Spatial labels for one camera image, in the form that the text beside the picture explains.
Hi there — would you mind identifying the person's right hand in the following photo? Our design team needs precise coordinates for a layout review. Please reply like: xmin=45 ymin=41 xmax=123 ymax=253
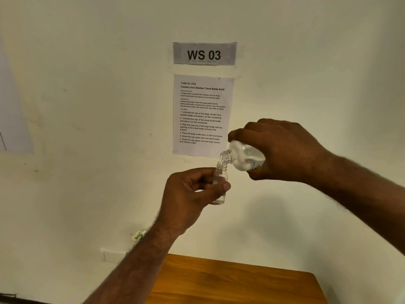
xmin=227 ymin=118 xmax=333 ymax=184

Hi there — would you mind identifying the grey wall sign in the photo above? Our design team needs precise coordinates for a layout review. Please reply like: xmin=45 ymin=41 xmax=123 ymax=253
xmin=173 ymin=42 xmax=238 ymax=66

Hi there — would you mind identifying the person's left forearm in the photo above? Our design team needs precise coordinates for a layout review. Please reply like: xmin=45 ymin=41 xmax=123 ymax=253
xmin=83 ymin=223 xmax=181 ymax=304

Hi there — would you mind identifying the person's left hand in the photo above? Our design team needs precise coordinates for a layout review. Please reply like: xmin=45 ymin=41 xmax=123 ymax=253
xmin=155 ymin=167 xmax=232 ymax=238

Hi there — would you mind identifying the white instruction paper sheet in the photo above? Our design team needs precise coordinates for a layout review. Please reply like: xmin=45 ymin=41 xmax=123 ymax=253
xmin=172 ymin=73 xmax=235 ymax=158

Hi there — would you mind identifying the white wall box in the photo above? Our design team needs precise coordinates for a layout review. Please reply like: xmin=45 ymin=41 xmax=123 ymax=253
xmin=100 ymin=248 xmax=129 ymax=263

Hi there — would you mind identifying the large clear solution bottle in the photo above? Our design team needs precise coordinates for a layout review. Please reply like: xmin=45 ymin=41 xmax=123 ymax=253
xmin=220 ymin=140 xmax=266 ymax=172

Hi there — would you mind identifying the person's right forearm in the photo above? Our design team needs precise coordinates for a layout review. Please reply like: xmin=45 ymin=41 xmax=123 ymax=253
xmin=311 ymin=155 xmax=405 ymax=255

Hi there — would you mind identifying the small clear bottle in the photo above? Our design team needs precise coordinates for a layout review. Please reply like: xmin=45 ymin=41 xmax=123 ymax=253
xmin=211 ymin=161 xmax=229 ymax=206

